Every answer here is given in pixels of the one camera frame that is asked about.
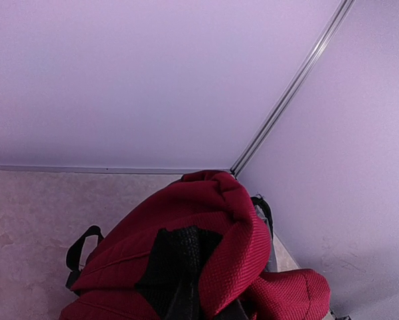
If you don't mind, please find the red student backpack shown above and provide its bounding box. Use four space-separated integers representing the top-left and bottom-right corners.
60 171 331 319

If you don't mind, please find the right aluminium corner post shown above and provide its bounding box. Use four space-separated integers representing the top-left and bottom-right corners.
229 0 355 178

